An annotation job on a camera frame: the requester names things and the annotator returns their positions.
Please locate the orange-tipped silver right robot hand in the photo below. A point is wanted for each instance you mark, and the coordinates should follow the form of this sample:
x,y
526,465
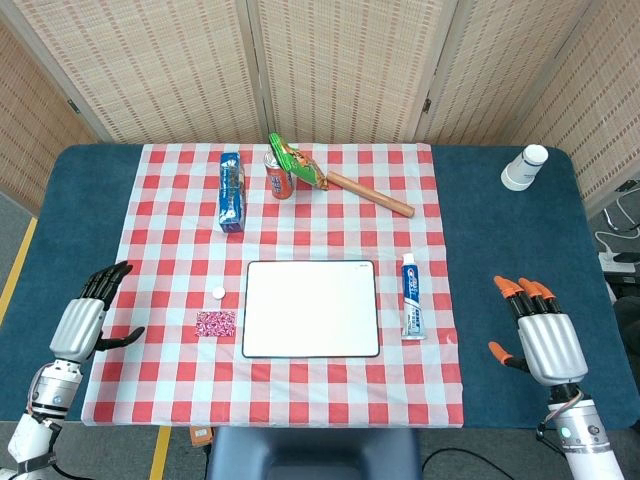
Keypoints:
x,y
550,345

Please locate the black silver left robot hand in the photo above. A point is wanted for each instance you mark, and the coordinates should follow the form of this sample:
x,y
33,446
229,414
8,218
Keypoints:
x,y
77,325

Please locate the red patterned candy packet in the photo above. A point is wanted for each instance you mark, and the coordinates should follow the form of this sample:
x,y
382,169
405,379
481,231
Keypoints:
x,y
216,323

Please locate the small white bottle cap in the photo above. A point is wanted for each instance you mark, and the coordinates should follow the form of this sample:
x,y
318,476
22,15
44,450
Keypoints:
x,y
218,293

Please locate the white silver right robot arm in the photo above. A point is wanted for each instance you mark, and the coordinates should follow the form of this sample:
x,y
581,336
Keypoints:
x,y
585,442

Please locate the white board black frame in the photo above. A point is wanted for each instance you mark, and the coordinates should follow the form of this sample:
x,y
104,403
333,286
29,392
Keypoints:
x,y
310,310

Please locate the white power strip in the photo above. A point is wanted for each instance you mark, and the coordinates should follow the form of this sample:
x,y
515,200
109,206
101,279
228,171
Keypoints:
x,y
617,261

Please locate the dark blue table cover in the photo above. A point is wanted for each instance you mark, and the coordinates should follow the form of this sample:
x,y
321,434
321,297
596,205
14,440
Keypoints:
x,y
500,225

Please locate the blue white toothpaste tube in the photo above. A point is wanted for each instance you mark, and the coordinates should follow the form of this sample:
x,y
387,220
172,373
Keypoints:
x,y
414,300

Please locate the small orange box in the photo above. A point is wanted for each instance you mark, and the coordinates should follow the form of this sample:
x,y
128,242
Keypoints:
x,y
201,435

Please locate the white paper cup stack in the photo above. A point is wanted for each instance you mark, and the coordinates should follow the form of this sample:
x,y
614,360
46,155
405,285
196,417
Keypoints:
x,y
522,167

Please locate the blue rectangular carton box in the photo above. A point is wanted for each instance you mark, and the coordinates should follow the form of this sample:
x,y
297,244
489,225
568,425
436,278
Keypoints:
x,y
232,192

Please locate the woven bamboo screen panel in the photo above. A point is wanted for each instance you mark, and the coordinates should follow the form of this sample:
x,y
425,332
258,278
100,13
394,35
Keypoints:
x,y
160,65
345,65
600,100
30,125
510,65

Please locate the red white checkered tablecloth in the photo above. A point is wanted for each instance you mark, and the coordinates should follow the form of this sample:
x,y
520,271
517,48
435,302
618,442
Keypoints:
x,y
325,390

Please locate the wooden rolling pin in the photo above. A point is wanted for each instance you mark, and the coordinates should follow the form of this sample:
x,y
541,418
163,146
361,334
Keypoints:
x,y
370,195

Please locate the orange drink can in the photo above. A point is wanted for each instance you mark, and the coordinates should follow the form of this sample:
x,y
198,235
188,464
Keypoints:
x,y
280,186

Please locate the dark blue chair seat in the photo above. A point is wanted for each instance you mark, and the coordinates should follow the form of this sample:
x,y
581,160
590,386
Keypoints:
x,y
310,455

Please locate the green snack bag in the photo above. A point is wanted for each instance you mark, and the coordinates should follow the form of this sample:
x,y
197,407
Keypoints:
x,y
300,162

